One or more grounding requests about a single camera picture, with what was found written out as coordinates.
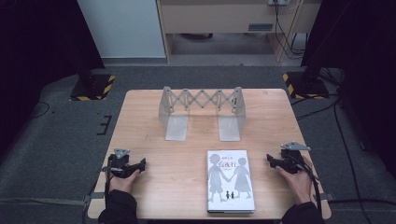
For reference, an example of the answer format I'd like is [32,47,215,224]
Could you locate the white book with grey figures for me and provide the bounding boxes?
[205,149,256,215]

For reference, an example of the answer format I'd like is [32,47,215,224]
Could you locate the striped black stand base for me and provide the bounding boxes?
[282,71,331,101]
[69,73,117,103]

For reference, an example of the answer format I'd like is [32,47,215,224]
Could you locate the black hanging cables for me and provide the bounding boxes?
[273,0,308,61]

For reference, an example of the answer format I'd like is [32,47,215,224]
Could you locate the expandable metal book rack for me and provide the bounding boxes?
[158,86,248,143]

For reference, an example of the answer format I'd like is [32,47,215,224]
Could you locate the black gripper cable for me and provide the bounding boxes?
[297,155,323,217]
[104,154,114,198]

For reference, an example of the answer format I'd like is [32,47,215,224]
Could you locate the person's left hand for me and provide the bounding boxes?
[108,169,141,194]

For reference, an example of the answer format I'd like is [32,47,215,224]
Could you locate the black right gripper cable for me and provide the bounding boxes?
[297,155,323,217]

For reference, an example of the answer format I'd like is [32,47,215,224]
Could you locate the beige wooden cabinet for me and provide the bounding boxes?
[156,0,322,64]

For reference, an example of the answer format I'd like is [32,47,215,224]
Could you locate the person's right hand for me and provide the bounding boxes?
[275,156,314,206]

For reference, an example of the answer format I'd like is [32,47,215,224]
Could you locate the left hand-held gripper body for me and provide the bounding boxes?
[101,147,138,179]

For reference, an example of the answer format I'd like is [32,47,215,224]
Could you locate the thin black floor cable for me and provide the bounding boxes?
[30,100,51,119]

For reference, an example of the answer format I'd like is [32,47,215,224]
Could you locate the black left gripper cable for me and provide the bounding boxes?
[104,154,114,198]

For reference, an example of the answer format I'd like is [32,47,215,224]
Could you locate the white panel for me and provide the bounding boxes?
[77,0,166,59]

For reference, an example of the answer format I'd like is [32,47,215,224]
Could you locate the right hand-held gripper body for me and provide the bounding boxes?
[279,141,312,175]

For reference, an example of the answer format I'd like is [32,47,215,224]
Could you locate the black curtain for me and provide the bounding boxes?
[0,0,106,157]
[300,0,396,178]

